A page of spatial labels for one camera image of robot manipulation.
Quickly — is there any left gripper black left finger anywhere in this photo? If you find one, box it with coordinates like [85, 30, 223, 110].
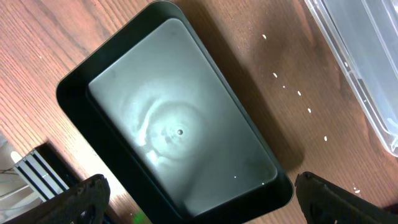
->
[6, 174, 110, 224]

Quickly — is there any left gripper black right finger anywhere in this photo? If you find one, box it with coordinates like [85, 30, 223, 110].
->
[295, 172, 397, 224]

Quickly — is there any black flat bin tray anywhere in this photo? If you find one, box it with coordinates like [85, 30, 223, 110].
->
[56, 1, 294, 223]

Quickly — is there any clear plastic bin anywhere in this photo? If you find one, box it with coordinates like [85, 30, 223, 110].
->
[323, 0, 397, 152]

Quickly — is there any clear plastic bin lid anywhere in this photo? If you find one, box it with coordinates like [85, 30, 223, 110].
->
[305, 0, 397, 156]

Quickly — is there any silver aluminium frame rail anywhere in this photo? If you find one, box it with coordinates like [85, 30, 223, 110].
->
[13, 148, 69, 202]

